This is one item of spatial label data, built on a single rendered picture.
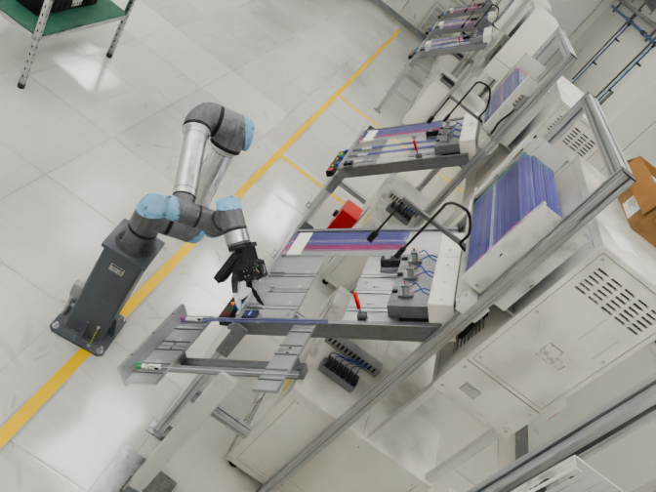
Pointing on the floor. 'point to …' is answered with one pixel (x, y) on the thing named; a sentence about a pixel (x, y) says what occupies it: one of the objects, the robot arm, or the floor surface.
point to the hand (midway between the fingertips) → (250, 308)
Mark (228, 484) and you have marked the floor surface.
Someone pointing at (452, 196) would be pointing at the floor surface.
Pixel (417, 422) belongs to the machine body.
